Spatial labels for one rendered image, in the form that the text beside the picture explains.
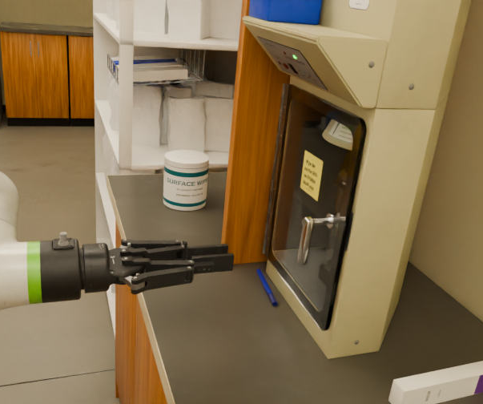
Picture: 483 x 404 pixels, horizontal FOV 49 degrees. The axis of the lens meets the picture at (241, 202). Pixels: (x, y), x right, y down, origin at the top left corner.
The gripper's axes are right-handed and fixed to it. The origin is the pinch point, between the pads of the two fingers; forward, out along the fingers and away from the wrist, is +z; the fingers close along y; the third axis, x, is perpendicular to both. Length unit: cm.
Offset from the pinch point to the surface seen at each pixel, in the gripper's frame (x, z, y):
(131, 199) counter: 22, -2, 74
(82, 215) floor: 121, -7, 268
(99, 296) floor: 119, -4, 166
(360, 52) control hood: -34.9, 18.2, -4.4
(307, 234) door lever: -3.7, 16.8, -0.7
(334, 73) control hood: -31.6, 15.2, -3.3
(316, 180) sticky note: -10.3, 21.3, 7.2
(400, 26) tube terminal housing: -38.9, 23.9, -4.3
